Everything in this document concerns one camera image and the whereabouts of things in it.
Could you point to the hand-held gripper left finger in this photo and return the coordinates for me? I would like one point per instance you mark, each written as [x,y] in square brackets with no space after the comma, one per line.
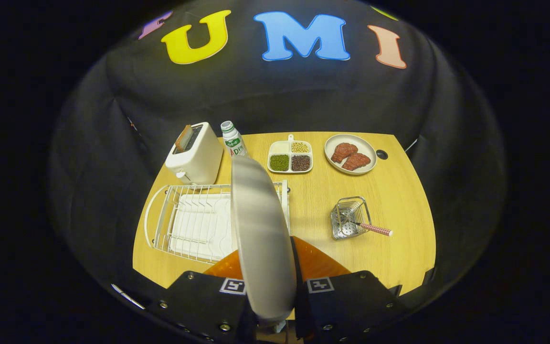
[198,306]

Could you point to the black backdrop cloth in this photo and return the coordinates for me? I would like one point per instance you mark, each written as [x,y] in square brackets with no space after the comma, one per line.
[303,95]

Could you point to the white green label bottle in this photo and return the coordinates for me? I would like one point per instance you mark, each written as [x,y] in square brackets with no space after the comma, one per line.
[234,143]

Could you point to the bread slice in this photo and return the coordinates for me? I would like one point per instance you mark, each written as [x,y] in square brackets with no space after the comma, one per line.
[184,138]

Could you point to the brown meat slice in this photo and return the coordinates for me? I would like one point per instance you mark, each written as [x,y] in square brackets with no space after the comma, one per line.
[343,152]
[357,161]

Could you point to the white toaster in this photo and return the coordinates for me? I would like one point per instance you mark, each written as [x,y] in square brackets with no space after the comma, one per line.
[198,162]

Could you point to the beige round plate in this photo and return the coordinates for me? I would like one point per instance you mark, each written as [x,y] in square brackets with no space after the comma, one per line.
[260,239]

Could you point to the beige plate with meat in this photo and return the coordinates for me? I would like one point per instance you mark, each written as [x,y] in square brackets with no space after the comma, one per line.
[346,138]

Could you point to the white drip tray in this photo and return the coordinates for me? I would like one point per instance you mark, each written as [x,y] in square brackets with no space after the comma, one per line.
[203,229]

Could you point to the white divided bean tray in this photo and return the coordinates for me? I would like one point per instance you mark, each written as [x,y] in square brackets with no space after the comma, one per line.
[280,147]

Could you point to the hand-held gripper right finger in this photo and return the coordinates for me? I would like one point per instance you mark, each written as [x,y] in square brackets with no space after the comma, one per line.
[351,306]

